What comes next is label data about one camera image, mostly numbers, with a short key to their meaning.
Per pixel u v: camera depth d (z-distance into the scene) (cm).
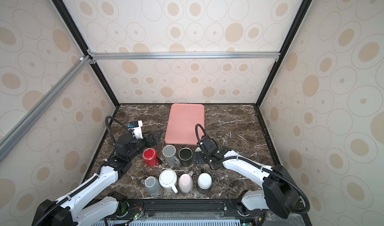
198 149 87
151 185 72
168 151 82
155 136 70
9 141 51
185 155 84
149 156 83
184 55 90
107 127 113
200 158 74
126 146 59
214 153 62
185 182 73
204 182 74
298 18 75
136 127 69
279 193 41
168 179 76
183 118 109
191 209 75
